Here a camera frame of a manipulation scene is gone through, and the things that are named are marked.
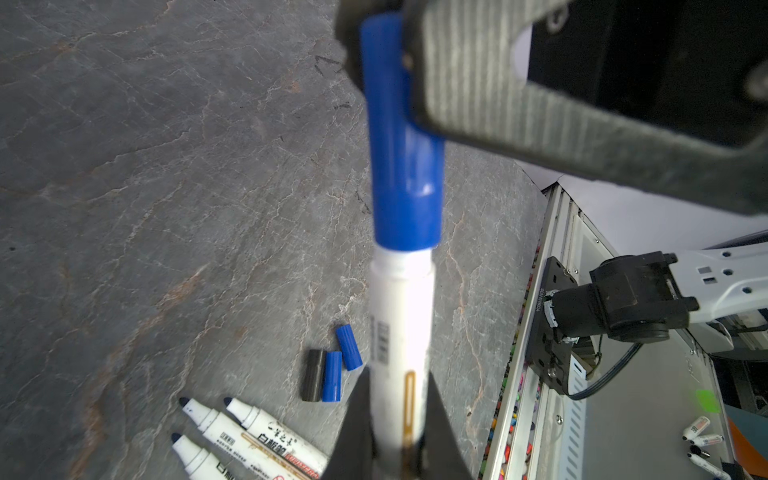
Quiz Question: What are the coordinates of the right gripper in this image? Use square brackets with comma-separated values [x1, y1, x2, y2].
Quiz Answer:
[403, 1, 767, 215]

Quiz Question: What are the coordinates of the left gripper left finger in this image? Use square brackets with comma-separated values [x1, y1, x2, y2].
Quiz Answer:
[321, 367, 374, 480]

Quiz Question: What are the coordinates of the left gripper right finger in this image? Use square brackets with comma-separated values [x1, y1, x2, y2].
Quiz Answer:
[420, 373, 472, 480]

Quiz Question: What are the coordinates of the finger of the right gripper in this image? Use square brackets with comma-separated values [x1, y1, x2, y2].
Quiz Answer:
[334, 0, 405, 90]

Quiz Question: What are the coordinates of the black pen cap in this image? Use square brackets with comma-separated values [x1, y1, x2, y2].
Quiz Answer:
[300, 349, 326, 402]

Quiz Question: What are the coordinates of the blue pen cap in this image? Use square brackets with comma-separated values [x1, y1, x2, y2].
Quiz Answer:
[360, 12, 444, 252]
[321, 351, 343, 403]
[335, 324, 364, 371]

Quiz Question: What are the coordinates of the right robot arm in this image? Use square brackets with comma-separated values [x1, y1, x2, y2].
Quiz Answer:
[336, 1, 767, 343]

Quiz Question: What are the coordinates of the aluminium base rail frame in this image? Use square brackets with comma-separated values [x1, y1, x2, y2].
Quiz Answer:
[478, 184, 614, 479]

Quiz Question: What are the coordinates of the white vented cable duct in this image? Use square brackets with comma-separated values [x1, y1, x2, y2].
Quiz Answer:
[555, 356, 588, 480]

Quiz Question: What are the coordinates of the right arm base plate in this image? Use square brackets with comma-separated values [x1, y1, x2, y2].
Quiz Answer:
[525, 256, 595, 395]

